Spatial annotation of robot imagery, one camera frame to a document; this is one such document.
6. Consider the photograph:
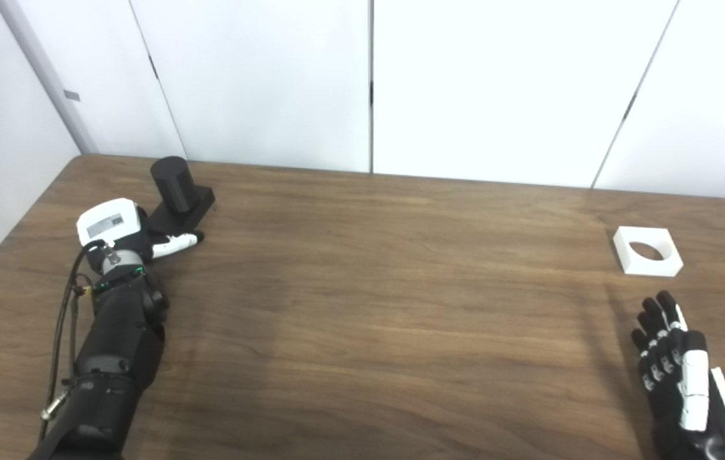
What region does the white square piece with hole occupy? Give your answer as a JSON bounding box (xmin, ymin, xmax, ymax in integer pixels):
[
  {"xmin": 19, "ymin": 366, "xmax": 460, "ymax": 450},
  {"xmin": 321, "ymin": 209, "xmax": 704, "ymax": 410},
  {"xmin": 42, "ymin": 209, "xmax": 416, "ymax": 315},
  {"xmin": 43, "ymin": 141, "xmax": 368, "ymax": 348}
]
[{"xmin": 613, "ymin": 226, "xmax": 683, "ymax": 278}]

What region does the black peg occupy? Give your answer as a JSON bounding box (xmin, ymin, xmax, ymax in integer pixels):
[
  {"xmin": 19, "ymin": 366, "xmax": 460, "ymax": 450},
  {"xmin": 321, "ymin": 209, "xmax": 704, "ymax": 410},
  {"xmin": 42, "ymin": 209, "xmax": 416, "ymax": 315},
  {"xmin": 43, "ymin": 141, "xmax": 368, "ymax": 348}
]
[{"xmin": 145, "ymin": 156, "xmax": 216, "ymax": 234}]

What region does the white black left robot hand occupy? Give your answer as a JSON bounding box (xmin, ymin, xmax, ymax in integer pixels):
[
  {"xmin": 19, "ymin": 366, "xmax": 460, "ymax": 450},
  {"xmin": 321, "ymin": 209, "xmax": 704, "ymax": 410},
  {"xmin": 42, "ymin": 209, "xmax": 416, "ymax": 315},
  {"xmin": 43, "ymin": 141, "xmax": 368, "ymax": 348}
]
[{"xmin": 76, "ymin": 197, "xmax": 205, "ymax": 272}]

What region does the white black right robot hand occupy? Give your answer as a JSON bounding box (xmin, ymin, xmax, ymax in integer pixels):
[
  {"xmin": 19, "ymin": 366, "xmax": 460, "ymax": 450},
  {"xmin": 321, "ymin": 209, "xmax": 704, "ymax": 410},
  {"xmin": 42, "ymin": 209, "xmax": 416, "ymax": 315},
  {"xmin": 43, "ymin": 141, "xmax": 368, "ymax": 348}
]
[{"xmin": 631, "ymin": 291, "xmax": 725, "ymax": 460}]

